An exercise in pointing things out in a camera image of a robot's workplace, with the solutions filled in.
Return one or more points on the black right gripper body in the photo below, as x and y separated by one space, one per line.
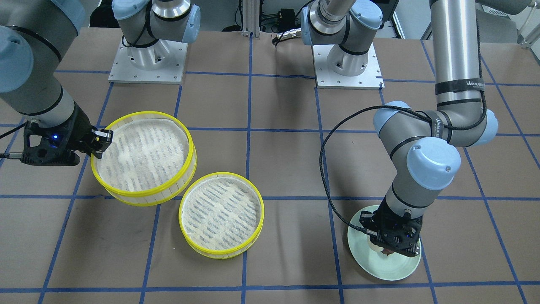
79 133

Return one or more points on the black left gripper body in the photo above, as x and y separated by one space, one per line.
386 213

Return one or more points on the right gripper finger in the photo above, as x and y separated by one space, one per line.
100 141

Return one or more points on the yellow steamer layer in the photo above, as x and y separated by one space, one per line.
221 215
152 159

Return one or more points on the white steamed bun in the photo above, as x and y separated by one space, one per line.
373 246

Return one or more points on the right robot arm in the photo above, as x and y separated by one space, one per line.
35 36

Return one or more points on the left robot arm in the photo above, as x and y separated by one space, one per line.
423 144

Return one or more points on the light green plate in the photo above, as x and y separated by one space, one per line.
392 267

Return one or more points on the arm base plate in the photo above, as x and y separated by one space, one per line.
338 70
162 62

